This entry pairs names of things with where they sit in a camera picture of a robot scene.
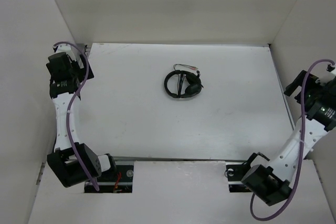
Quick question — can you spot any thin black headset cable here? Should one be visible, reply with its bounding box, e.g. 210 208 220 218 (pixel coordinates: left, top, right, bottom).
173 63 202 96

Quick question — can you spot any black headset with microphone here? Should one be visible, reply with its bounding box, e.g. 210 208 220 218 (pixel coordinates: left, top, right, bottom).
164 70 203 99

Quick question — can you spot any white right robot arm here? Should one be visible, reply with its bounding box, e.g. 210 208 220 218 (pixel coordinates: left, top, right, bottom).
241 70 335 206

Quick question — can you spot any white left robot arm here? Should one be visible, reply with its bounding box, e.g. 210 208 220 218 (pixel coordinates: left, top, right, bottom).
46 52 118 187

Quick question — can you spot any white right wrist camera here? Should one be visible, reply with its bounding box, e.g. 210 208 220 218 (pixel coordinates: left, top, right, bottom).
316 64 335 86

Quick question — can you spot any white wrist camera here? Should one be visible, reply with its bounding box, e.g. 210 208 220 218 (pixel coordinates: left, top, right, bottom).
53 43 82 65
316 64 335 86

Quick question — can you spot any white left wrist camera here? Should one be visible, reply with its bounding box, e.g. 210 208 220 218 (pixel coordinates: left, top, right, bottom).
53 43 82 65

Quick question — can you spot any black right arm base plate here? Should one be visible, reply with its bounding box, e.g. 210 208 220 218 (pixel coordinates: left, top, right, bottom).
224 162 250 193

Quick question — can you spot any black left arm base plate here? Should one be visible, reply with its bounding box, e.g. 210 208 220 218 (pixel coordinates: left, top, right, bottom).
84 162 134 194

